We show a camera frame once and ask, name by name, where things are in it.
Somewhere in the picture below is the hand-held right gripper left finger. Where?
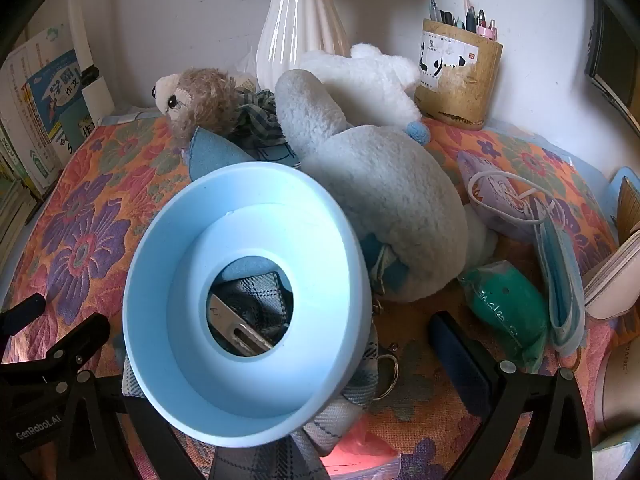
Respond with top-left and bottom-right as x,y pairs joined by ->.
64,370 -> 207,480

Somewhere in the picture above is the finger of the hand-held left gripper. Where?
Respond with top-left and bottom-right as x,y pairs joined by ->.
0,294 -> 47,334
0,313 -> 112,387

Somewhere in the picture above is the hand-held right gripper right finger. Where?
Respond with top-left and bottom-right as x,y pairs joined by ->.
427,310 -> 594,480

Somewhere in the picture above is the green clay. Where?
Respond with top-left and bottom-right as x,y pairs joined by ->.
457,260 -> 551,374

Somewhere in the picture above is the light blue round plastic bin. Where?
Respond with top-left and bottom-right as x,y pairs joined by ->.
121,160 -> 374,449

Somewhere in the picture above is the grey plaid fabric pouch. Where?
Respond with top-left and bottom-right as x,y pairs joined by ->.
120,270 -> 387,480

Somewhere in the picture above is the large grey-white plush toy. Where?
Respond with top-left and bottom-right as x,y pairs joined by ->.
274,69 -> 499,304

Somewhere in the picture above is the brown plush toy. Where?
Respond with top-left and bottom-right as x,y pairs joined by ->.
151,67 -> 287,161

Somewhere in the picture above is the orange floral cloth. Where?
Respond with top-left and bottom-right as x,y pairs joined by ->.
0,117 -> 632,480

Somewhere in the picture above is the blue face mask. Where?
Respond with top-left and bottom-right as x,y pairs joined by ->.
467,170 -> 586,357

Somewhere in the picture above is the pink plastic bag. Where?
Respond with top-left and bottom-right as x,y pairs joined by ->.
320,417 -> 401,480

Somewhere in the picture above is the white round container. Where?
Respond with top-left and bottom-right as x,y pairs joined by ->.
595,345 -> 640,436

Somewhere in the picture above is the beige zip purse with keyring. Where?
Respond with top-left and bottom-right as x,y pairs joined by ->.
582,227 -> 640,322

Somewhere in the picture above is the purple cartoon tissue packet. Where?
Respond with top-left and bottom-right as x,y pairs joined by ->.
456,150 -> 549,241

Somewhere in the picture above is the row of books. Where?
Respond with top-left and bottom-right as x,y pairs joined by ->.
0,25 -> 109,271

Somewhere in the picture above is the light blue patterned cloth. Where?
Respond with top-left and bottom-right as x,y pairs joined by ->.
592,430 -> 640,480

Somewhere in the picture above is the blue felt cloth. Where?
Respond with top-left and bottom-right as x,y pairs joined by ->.
187,127 -> 256,184

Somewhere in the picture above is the tan pen holder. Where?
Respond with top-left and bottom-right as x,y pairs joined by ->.
414,19 -> 504,131

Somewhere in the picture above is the white cloud plush toy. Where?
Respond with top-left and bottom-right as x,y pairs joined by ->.
297,42 -> 424,126

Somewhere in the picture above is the small clear tissue pack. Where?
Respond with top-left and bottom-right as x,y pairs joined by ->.
232,47 -> 259,86

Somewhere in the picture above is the black framed panel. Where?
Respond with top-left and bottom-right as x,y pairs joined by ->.
582,0 -> 640,137

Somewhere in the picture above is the bunch of pens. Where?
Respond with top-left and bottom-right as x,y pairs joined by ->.
427,0 -> 499,44

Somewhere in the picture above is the white ribbed vase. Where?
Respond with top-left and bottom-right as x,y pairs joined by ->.
256,0 -> 351,94

